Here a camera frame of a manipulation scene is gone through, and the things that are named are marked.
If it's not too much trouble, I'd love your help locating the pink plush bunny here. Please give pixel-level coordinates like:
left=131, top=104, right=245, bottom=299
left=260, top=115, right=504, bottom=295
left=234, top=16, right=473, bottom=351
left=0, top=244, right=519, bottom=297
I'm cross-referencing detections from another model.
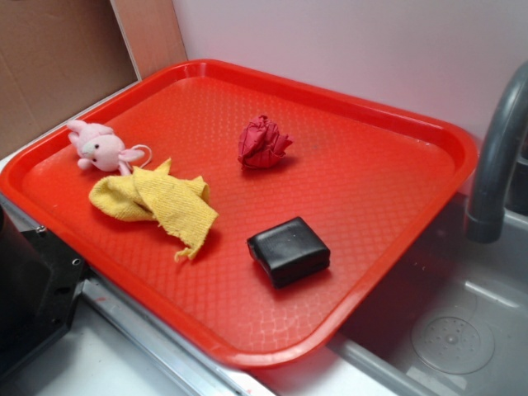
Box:
left=66, top=120, right=153, bottom=176

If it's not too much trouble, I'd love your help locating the brown cardboard panel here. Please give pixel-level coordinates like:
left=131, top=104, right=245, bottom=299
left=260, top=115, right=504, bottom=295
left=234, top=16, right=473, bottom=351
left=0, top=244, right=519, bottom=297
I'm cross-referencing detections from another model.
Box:
left=1, top=1, right=187, bottom=157

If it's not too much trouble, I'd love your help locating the grey sink basin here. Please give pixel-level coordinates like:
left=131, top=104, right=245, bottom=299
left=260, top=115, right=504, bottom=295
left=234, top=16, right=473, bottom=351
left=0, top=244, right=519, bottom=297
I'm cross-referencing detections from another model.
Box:
left=330, top=197, right=527, bottom=395

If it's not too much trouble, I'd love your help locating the grey faucet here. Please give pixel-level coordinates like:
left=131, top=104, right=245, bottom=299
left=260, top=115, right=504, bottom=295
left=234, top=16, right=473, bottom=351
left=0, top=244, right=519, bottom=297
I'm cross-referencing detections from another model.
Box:
left=464, top=63, right=527, bottom=243

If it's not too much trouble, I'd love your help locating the crumpled red paper ball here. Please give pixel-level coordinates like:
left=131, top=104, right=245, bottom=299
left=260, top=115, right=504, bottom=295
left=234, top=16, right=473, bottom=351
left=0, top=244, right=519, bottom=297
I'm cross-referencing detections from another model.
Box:
left=238, top=115, right=294, bottom=169

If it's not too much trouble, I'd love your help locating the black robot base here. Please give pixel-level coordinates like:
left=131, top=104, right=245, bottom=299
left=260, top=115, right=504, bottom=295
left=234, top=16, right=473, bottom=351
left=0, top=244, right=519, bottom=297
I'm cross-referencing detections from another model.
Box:
left=1, top=210, right=86, bottom=380

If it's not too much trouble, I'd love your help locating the yellow cloth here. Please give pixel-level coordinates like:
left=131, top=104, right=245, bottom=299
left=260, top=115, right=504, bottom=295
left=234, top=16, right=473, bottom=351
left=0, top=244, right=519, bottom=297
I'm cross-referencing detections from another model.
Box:
left=89, top=159, right=219, bottom=261

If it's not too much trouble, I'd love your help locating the black box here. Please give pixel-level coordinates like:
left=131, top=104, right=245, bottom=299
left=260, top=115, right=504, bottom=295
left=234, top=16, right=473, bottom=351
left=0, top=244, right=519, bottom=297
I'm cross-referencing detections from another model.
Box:
left=247, top=217, right=331, bottom=289

